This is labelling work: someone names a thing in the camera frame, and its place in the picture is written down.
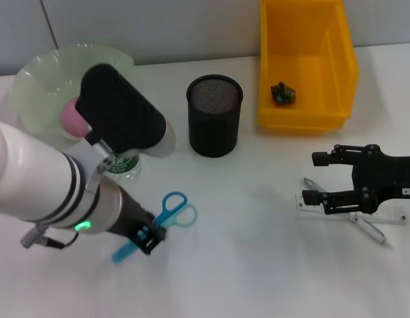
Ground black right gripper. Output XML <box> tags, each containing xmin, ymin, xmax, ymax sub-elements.
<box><xmin>301</xmin><ymin>143</ymin><xmax>410</xmax><ymax>216</ymax></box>

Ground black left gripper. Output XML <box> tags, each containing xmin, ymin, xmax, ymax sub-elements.
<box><xmin>107</xmin><ymin>189</ymin><xmax>168</xmax><ymax>256</ymax></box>

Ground blue scissors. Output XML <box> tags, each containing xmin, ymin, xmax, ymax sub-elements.
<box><xmin>111</xmin><ymin>191</ymin><xmax>198</xmax><ymax>264</ymax></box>

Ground clear water bottle green label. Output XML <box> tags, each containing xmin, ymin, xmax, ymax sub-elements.
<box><xmin>105</xmin><ymin>151</ymin><xmax>142</xmax><ymax>182</ymax></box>

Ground pink peach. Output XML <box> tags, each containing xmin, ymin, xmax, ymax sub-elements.
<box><xmin>60</xmin><ymin>97</ymin><xmax>92</xmax><ymax>137</ymax></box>

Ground clear plastic ruler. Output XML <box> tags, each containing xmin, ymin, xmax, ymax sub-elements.
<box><xmin>295</xmin><ymin>193</ymin><xmax>407</xmax><ymax>226</ymax></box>

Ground silver white pen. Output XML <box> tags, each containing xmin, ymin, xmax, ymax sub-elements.
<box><xmin>303</xmin><ymin>178</ymin><xmax>391</xmax><ymax>248</ymax></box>

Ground black mesh pen holder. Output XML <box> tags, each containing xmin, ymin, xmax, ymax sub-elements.
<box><xmin>185</xmin><ymin>75</ymin><xmax>244</xmax><ymax>158</ymax></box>

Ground pale green glass fruit plate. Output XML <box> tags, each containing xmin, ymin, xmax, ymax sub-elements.
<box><xmin>9</xmin><ymin>42</ymin><xmax>136</xmax><ymax>140</ymax></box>

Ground yellow plastic bin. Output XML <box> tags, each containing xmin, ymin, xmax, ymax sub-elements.
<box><xmin>256</xmin><ymin>0</ymin><xmax>360</xmax><ymax>137</ymax></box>

